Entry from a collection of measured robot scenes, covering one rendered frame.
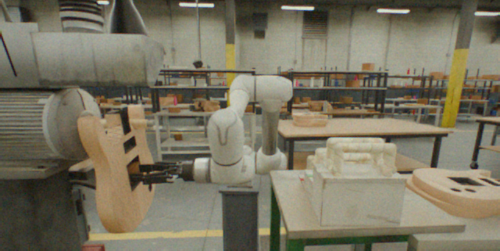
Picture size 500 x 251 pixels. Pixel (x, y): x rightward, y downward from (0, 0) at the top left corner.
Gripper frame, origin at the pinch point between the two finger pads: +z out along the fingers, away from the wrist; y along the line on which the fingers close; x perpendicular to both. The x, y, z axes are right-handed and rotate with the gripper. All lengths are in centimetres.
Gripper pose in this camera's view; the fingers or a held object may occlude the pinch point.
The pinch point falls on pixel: (136, 172)
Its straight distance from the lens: 96.0
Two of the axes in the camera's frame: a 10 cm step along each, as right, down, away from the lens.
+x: 0.0, -9.5, -3.1
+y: -0.7, -3.1, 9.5
